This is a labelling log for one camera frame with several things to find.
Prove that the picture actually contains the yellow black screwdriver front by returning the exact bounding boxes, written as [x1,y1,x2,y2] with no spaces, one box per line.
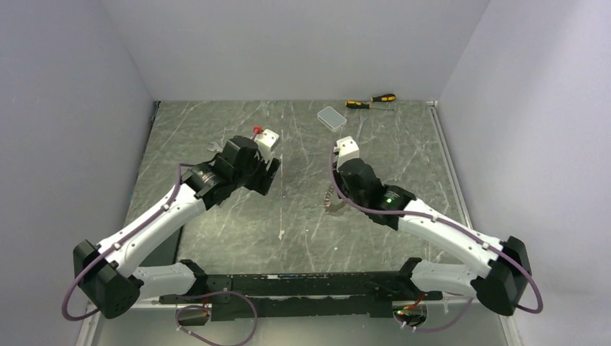
[344,100,393,111]

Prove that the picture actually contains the white plastic box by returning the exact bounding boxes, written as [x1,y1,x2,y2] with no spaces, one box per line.
[317,106,347,133]

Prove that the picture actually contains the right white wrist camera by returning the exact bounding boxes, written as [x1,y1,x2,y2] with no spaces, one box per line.
[333,136,360,168]

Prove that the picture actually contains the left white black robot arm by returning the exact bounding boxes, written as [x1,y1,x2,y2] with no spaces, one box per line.
[68,129,281,319]

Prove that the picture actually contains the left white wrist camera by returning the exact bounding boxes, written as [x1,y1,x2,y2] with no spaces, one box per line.
[254,127,281,153]

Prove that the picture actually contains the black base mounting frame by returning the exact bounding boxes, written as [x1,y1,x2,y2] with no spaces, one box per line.
[159,262,443,321]

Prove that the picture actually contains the large silver combination wrench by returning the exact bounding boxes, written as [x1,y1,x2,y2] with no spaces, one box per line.
[208,141,223,153]

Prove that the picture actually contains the yellow black screwdriver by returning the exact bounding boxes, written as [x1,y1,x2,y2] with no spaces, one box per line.
[370,94,396,102]
[344,100,393,111]

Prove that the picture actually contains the aluminium rail frame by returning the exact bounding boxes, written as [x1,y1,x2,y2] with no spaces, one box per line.
[76,270,521,346]

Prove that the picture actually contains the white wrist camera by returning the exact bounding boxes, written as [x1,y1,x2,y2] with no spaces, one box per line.
[254,127,281,153]
[333,136,360,168]

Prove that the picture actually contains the purple cable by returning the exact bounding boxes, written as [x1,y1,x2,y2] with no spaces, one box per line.
[62,162,259,346]
[328,141,544,334]

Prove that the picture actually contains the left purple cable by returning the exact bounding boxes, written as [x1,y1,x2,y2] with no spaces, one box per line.
[62,162,259,346]

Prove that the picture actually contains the yellow black screwdriver rear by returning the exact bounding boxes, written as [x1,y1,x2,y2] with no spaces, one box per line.
[370,94,396,102]

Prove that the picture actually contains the small silver wrench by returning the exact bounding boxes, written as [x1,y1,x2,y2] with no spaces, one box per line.
[354,114,369,143]

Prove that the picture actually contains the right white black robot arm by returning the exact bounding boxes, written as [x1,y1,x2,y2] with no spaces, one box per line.
[330,159,543,316]

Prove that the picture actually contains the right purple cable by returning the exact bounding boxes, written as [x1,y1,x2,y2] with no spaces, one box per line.
[328,141,544,334]

